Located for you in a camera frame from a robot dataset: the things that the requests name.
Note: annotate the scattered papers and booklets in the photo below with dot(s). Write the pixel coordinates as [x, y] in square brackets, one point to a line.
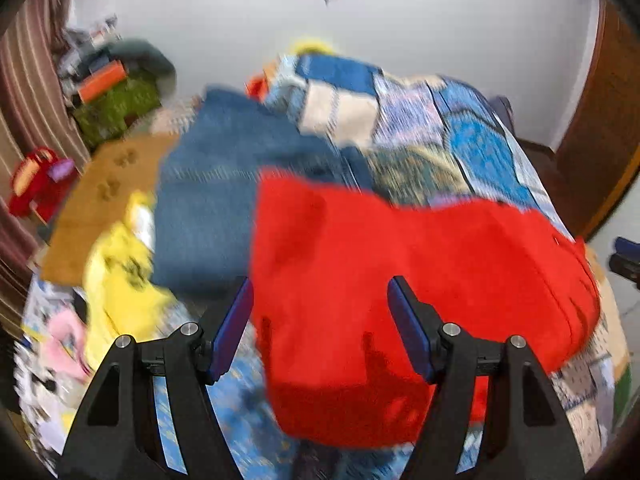
[42, 400]

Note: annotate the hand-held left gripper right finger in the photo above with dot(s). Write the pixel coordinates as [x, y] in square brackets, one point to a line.
[410, 330]

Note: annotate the yellow object behind quilt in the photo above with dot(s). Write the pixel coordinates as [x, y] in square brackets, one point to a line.
[312, 46]

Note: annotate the orange box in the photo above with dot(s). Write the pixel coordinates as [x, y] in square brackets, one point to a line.
[100, 82]

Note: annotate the small orange cloth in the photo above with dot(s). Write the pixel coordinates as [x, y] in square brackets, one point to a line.
[256, 86]

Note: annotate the blue denim jeans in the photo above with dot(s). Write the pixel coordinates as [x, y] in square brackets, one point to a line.
[215, 195]

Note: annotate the green patterned bag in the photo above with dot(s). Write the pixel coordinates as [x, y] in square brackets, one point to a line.
[117, 110]

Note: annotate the blue patchwork quilt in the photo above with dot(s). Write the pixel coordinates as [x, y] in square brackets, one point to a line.
[410, 115]

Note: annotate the dark green-grey cloth bundle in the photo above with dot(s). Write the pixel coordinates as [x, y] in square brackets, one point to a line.
[147, 57]

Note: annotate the red zip jacket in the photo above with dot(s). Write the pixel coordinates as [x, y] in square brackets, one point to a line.
[400, 240]

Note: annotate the striped beige cloth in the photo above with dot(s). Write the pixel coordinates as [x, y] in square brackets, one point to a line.
[175, 115]

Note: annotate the yellow printed garment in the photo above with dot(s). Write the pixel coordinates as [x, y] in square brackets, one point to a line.
[120, 280]

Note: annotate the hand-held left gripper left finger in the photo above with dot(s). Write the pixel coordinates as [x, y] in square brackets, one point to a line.
[232, 330]

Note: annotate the pink soft toy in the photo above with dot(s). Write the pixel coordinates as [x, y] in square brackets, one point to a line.
[67, 340]

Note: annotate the red plush toy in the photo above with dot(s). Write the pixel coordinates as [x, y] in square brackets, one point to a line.
[37, 185]

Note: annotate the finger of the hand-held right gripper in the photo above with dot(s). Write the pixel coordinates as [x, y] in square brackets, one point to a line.
[625, 260]

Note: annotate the brown wooden door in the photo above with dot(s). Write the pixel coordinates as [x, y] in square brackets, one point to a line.
[600, 125]

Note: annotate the grey cloth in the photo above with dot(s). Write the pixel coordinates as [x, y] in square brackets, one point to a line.
[500, 110]

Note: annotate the brown striped curtain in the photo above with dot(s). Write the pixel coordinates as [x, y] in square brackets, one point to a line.
[30, 85]

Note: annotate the wooden folding lap table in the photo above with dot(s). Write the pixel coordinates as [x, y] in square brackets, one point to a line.
[95, 210]

